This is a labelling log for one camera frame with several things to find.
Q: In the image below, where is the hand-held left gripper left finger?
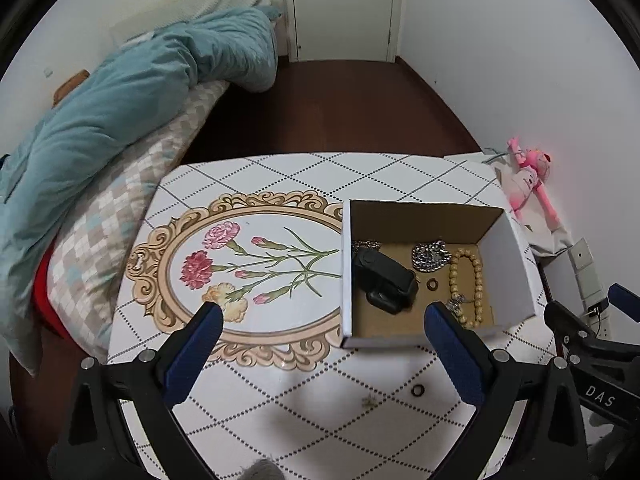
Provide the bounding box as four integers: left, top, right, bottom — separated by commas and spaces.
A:
47, 302, 224, 480

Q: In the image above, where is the white cardboard box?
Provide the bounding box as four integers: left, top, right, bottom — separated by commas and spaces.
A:
341, 199, 538, 350

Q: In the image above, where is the thick silver chain bracelet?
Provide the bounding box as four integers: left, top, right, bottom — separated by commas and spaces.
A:
411, 240, 452, 273

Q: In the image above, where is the pink plush toy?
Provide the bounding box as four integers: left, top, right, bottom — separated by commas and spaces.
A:
502, 137, 563, 226

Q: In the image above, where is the red blanket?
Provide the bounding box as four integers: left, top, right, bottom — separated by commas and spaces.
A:
31, 250, 76, 341

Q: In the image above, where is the grey cloth bag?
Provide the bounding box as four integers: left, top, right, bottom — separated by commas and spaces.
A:
482, 147, 573, 256

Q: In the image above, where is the black smart band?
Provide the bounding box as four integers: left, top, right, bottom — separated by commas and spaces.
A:
351, 250, 420, 315

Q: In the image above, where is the light blue duvet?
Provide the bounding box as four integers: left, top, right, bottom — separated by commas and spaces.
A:
0, 6, 278, 376

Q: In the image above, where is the wooden bead bracelet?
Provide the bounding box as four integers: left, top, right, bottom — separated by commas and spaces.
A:
446, 249, 485, 331

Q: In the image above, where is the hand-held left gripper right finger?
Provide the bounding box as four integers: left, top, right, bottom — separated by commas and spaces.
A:
424, 301, 591, 480

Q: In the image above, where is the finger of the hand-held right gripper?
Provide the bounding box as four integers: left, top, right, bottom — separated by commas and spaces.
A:
543, 300, 640, 361
607, 283, 640, 323

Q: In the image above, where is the white door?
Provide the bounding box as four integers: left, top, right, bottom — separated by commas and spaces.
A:
282, 0, 403, 63

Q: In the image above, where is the white diamond pattern floral tablecloth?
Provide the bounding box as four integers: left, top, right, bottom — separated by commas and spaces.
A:
106, 152, 546, 480

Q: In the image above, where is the checkered pillow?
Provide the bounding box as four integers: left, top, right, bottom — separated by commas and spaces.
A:
47, 80, 231, 356

